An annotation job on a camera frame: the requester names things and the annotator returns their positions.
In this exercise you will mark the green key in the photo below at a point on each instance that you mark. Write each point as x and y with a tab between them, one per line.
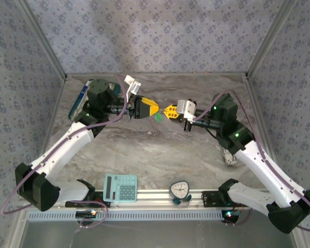
158	117

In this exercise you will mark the silver metal keyring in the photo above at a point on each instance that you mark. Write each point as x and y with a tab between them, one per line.
162	111

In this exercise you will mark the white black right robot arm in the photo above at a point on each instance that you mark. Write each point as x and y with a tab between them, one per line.
263	168

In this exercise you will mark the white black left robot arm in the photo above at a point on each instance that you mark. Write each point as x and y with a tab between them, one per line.
64	147

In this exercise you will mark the blue white booklet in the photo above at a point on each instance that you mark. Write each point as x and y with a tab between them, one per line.
83	91

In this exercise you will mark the green checkered cloth pouch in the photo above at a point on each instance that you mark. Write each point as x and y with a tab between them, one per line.
72	112

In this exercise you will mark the white toy car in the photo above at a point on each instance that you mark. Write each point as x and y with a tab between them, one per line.
229	158

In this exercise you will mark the white teal alarm clock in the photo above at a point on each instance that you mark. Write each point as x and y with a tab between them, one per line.
180	189

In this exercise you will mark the teal calculator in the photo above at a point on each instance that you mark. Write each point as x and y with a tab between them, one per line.
120	188

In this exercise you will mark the black controller board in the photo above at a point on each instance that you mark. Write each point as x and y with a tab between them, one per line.
85	214
230	215

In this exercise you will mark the grey metal sheet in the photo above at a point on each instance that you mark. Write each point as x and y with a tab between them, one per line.
155	235

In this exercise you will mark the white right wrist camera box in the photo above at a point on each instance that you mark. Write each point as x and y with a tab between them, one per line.
187	109

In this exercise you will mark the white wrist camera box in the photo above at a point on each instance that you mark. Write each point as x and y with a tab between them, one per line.
187	109
133	84

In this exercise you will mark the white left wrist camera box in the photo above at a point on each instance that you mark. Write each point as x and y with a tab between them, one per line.
133	84

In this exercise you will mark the aluminium table side rail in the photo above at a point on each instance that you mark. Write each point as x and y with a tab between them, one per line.
57	108
251	90

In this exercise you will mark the aluminium mounting rail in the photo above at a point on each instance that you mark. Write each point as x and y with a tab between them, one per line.
155	196

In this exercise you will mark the aluminium frame post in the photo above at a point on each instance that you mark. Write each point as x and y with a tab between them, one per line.
45	38
268	38

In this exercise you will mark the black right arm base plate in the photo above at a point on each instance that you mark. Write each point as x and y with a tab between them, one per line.
211	199

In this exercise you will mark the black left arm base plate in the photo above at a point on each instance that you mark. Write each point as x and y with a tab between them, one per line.
103	201

